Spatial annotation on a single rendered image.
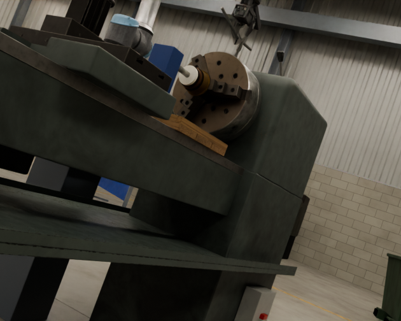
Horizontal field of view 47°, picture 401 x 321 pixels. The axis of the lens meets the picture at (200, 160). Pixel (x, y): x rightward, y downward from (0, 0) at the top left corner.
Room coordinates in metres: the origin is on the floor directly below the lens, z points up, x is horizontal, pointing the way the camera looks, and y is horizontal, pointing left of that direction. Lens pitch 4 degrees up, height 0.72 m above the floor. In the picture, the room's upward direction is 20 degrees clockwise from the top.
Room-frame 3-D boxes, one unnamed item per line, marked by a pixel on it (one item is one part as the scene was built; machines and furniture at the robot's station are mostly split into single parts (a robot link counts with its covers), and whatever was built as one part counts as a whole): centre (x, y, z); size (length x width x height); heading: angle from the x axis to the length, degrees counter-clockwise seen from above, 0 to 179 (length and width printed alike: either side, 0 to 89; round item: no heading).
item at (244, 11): (1.92, 0.04, 1.52); 0.09 x 0.08 x 0.12; 149
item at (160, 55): (1.42, 0.21, 1.00); 0.08 x 0.06 x 0.23; 59
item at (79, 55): (1.15, 0.41, 0.89); 0.53 x 0.30 x 0.06; 59
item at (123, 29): (1.99, 0.51, 1.27); 0.13 x 0.12 x 0.14; 158
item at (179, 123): (1.49, 0.16, 0.88); 0.36 x 0.30 x 0.04; 59
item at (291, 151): (2.06, -0.16, 1.06); 0.59 x 0.48 x 0.39; 149
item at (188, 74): (1.49, 0.17, 1.08); 0.13 x 0.07 x 0.07; 149
